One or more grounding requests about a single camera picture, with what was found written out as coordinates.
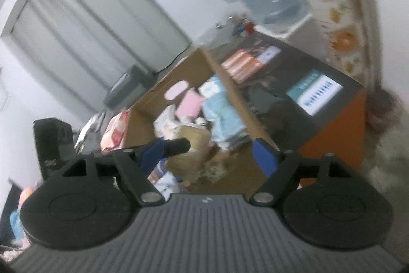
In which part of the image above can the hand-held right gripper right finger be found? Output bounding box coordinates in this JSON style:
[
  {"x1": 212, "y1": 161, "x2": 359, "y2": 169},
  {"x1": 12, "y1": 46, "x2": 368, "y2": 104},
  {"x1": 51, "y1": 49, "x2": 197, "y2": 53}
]
[{"x1": 249, "y1": 138, "x2": 352, "y2": 206}]

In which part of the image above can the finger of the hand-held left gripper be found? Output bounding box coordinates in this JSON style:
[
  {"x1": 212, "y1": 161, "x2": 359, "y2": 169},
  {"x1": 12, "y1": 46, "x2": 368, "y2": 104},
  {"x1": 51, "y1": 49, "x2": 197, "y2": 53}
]
[{"x1": 161, "y1": 138, "x2": 191, "y2": 156}]

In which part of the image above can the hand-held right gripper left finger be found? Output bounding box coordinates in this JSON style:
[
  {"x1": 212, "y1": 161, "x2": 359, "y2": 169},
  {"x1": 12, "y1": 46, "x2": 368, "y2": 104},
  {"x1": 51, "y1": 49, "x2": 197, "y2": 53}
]
[{"x1": 61, "y1": 138, "x2": 165, "y2": 206}]

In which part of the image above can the gold tissue pack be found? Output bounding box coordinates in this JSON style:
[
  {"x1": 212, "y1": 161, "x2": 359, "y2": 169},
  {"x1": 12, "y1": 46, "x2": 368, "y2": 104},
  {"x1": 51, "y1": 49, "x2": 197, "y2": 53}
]
[{"x1": 166, "y1": 125, "x2": 212, "y2": 165}]

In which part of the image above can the pink flat pack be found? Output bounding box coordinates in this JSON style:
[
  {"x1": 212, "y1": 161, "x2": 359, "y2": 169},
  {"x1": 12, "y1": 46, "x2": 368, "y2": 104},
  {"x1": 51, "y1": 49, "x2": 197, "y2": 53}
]
[{"x1": 177, "y1": 90, "x2": 204, "y2": 117}]

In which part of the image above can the light blue cloth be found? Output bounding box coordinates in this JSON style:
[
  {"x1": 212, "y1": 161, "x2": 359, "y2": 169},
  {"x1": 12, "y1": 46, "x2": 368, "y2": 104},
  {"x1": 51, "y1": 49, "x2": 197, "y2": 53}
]
[{"x1": 204, "y1": 94, "x2": 250, "y2": 149}]

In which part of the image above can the blue white tissue box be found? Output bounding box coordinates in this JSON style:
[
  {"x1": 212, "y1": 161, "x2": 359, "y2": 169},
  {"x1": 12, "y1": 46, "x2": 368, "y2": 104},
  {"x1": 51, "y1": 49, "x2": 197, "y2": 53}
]
[{"x1": 198, "y1": 76, "x2": 225, "y2": 98}]

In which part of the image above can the brown cardboard box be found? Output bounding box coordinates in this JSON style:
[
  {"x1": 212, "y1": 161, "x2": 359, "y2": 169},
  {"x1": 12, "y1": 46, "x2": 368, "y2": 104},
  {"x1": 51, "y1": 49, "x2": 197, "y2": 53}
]
[{"x1": 126, "y1": 48, "x2": 279, "y2": 194}]

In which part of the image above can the blue white wipes pack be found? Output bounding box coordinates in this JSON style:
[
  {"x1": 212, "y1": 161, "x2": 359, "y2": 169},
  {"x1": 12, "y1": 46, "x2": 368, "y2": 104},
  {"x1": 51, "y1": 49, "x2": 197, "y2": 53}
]
[{"x1": 149, "y1": 161, "x2": 180, "y2": 198}]

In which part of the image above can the red and white packet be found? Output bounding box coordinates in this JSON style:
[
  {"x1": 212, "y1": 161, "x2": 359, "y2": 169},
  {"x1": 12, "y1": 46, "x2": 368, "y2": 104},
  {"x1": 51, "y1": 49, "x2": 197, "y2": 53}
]
[{"x1": 100, "y1": 110, "x2": 132, "y2": 152}]

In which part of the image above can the dark grey appliance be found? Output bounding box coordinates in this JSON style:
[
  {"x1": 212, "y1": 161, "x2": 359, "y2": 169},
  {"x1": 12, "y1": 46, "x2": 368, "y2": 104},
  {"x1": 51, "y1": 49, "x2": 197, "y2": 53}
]
[{"x1": 104, "y1": 65, "x2": 158, "y2": 109}]

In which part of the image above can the black orange printed carton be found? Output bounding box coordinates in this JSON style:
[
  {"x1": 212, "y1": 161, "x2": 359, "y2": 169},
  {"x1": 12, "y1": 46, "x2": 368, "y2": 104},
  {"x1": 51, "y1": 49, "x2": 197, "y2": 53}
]
[{"x1": 204, "y1": 33, "x2": 368, "y2": 171}]

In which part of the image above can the grey curtain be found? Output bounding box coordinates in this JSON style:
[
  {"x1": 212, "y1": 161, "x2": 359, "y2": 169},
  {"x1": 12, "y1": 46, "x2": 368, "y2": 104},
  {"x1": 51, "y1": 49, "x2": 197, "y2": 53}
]
[{"x1": 11, "y1": 0, "x2": 192, "y2": 114}]

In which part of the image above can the brown fuzzy object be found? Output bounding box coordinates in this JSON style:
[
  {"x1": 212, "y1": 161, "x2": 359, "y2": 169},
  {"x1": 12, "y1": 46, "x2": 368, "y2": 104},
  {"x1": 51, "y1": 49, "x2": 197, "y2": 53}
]
[{"x1": 366, "y1": 88, "x2": 401, "y2": 133}]

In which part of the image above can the white water dispenser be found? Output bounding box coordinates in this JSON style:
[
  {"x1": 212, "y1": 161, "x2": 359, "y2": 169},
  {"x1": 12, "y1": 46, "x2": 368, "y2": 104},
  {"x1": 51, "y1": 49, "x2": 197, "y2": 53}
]
[{"x1": 256, "y1": 12, "x2": 314, "y2": 37}]

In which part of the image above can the patterned wall poster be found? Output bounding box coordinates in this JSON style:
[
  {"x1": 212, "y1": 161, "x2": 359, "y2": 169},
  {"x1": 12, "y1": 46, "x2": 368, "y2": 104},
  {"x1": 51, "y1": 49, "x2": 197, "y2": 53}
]
[{"x1": 286, "y1": 0, "x2": 368, "y2": 85}]

